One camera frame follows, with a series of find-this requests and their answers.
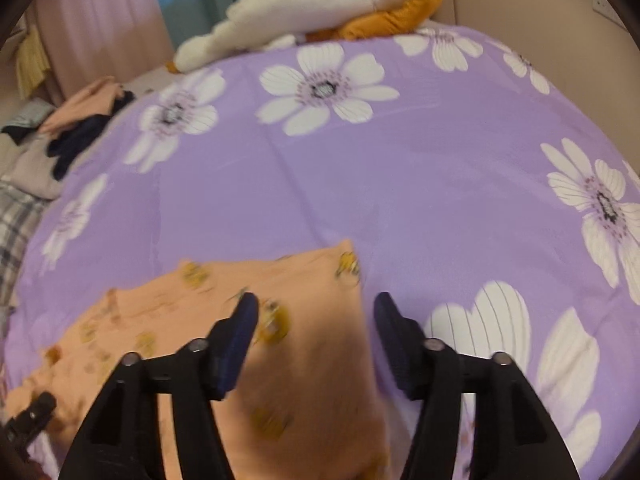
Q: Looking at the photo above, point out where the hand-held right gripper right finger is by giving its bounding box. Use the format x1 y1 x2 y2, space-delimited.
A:
373 291 581 480

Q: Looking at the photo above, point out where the pink curtain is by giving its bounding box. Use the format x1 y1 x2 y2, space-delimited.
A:
30 0 176 106

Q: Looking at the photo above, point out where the grey cloth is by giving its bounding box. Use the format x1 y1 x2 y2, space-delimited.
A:
0 135 63 201

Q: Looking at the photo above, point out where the peach cloth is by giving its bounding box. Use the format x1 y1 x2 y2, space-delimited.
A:
40 76 123 136

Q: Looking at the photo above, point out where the purple floral bedsheet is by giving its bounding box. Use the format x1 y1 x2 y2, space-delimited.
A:
0 25 640 480

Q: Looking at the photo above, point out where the white wall socket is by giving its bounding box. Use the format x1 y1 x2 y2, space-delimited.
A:
592 0 626 28

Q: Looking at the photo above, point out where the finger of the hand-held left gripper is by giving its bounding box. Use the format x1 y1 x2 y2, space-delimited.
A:
2 392 57 456

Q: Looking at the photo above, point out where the peach printed small shirt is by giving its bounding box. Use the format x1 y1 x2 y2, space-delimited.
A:
5 240 396 480

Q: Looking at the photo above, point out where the yellow cloth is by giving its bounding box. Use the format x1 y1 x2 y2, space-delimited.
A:
15 25 51 101

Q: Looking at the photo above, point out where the plaid pillow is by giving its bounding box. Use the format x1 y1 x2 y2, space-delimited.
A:
0 180 46 306

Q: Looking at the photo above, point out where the cream pillow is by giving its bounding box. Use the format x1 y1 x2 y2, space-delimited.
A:
172 0 426 73

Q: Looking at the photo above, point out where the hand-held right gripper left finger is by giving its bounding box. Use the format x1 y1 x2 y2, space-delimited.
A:
57 292 261 480

